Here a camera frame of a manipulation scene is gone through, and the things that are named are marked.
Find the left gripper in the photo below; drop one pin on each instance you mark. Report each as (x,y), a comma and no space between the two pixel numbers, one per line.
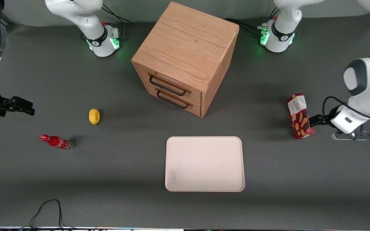
(324,120)

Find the red cookie box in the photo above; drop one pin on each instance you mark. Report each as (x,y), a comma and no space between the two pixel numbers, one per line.
(299,115)

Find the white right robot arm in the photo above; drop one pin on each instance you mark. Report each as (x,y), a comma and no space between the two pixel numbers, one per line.
(90,30)

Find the beige plastic tray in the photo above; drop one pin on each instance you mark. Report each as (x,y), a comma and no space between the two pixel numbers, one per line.
(204,163)

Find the red cola bottle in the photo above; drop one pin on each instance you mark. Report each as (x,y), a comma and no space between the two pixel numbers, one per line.
(56,141)

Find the yellow lemon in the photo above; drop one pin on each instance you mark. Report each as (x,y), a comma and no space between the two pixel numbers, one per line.
(94,116)

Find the wooden drawer cabinet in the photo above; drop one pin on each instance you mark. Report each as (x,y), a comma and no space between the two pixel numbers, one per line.
(188,48)

